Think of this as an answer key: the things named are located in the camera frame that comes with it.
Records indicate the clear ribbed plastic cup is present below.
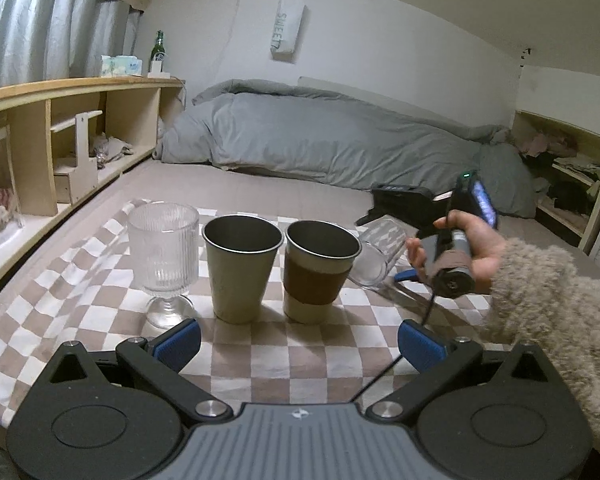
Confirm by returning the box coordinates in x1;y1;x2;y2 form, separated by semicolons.
349;216;406;287

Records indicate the fuzzy beige sleeve forearm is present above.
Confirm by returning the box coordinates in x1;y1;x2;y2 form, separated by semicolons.
484;238;600;453

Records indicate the beige cup with brown sleeve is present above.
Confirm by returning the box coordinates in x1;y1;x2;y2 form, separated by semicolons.
283;220;362;324

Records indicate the beige metal-lined cup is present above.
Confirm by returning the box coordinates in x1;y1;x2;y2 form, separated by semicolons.
202;214;283;324

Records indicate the person's right hand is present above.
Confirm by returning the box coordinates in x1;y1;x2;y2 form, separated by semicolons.
405;209;507;294

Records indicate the brown white checkered cloth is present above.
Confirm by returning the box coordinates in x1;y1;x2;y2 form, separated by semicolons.
0;203;490;431

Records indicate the ribbed clear glass goblet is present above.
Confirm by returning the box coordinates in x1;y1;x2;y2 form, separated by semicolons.
128;202;199;330

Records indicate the wooden clothes shelf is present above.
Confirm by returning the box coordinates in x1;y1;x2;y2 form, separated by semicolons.
512;110;600;252

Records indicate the small wooden stand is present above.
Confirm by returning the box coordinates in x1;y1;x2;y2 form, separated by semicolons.
50;110;102;205

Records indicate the grey duvet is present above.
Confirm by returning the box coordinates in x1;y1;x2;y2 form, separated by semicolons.
154;79;535;218

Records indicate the wooden side shelf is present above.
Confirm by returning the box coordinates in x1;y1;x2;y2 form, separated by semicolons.
0;77;184;284

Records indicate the white hanging fabric bag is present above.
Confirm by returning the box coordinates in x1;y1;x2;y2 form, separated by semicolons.
270;0;306;60

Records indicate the tissue pack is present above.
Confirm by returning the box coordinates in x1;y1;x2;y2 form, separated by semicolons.
99;55;143;77

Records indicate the green glass bottle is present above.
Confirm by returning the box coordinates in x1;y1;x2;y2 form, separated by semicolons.
149;30;166;64

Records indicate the grey curtain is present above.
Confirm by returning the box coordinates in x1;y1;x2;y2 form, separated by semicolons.
0;0;142;88

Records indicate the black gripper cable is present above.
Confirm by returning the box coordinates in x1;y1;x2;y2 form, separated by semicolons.
349;194;456;403

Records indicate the white charger with cable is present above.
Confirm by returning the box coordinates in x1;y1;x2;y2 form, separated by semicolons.
147;60;171;79

